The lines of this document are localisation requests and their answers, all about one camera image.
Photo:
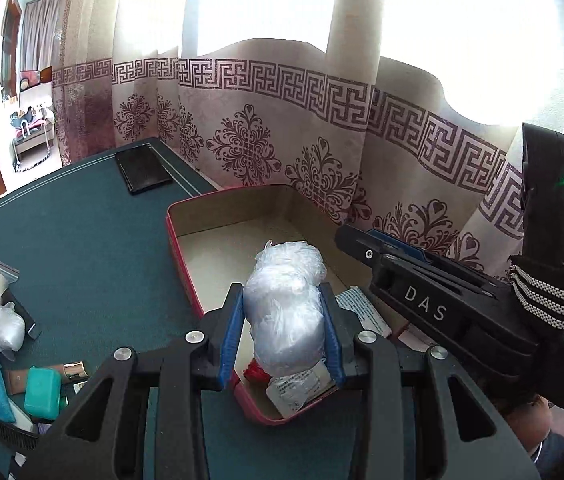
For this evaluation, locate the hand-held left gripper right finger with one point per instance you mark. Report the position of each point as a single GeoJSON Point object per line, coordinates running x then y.
{"type": "Point", "coordinates": [332, 345]}

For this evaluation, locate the patterned beige curtain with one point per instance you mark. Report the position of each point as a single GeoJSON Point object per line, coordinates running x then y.
{"type": "Point", "coordinates": [312, 110]}

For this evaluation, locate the metal rack cart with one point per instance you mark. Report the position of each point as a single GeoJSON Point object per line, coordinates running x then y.
{"type": "Point", "coordinates": [29, 137]}

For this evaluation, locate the small black case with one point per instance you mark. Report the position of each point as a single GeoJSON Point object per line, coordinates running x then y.
{"type": "Point", "coordinates": [24, 317]}

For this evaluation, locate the small clear plastic bag bundle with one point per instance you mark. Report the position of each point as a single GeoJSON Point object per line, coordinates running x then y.
{"type": "Point", "coordinates": [4, 330]}

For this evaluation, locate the person's right hand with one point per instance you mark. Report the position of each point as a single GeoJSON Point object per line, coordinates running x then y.
{"type": "Point", "coordinates": [527, 417]}

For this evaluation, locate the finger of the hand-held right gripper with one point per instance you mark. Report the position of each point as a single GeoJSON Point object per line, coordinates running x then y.
{"type": "Point", "coordinates": [402, 246]}
{"type": "Point", "coordinates": [362, 246]}

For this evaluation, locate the white printed packet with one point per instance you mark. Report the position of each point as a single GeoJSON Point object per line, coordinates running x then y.
{"type": "Point", "coordinates": [294, 390]}

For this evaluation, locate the teal soap box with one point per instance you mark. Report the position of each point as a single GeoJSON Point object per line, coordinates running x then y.
{"type": "Point", "coordinates": [42, 392]}

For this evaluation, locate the beige cosmetic tube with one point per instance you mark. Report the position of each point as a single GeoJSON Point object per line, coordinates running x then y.
{"type": "Point", "coordinates": [14, 380]}

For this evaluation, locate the black phone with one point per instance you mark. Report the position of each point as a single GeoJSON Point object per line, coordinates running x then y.
{"type": "Point", "coordinates": [142, 167]}

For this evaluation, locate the white medicine box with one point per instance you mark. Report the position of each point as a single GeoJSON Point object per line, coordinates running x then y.
{"type": "Point", "coordinates": [362, 310]}

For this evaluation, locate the red tin box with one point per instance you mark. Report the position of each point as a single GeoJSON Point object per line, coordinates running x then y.
{"type": "Point", "coordinates": [212, 245]}

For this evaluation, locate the large clear plastic bag bundle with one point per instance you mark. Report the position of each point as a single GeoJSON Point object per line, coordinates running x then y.
{"type": "Point", "coordinates": [282, 310]}

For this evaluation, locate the black comb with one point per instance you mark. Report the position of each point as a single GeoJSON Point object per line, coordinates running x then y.
{"type": "Point", "coordinates": [9, 432]}

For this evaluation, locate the small red packet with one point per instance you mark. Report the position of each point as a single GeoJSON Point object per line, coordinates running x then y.
{"type": "Point", "coordinates": [257, 372]}

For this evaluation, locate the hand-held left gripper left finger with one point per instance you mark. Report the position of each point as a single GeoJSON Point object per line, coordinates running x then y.
{"type": "Point", "coordinates": [229, 340]}

